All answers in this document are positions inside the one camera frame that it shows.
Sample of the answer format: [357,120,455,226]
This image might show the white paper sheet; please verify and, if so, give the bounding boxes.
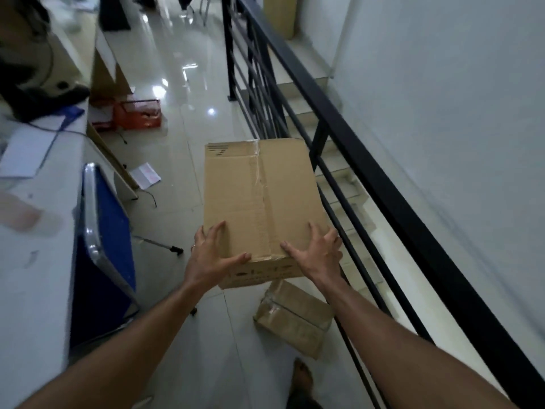
[0,116,67,180]

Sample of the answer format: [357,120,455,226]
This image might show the person's left forearm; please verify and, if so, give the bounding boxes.
[16,283,227,409]

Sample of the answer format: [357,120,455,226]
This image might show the person's right forearm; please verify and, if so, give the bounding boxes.
[315,272,518,409]

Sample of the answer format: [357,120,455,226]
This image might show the black trousers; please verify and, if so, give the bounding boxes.
[286,389,324,409]

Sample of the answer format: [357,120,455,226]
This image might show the cardboard box with black print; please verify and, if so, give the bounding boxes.
[203,138,331,290]

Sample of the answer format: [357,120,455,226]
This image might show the black desk fan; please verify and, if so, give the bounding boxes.
[0,0,91,123]

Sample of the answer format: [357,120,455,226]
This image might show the red plastic basket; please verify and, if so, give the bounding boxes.
[112,99,162,131]

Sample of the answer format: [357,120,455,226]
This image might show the blue folder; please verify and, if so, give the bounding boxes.
[51,105,86,132]

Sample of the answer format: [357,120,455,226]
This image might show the person's left hand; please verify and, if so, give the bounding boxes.
[183,221,252,297]

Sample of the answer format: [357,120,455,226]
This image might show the blue chair with metal frame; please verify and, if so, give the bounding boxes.
[70,162,199,350]

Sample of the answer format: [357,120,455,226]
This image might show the person's right hand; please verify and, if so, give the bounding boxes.
[279,222,343,290]

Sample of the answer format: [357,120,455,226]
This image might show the small taped cardboard parcel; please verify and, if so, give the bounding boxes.
[253,278,336,361]

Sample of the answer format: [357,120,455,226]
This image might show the tall narrow cardboard box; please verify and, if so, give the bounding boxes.
[263,0,299,41]

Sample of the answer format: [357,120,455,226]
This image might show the black horizontal-bar railing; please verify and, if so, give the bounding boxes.
[220,0,545,409]

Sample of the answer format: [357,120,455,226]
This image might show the person's right foot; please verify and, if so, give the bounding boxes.
[291,357,315,395]

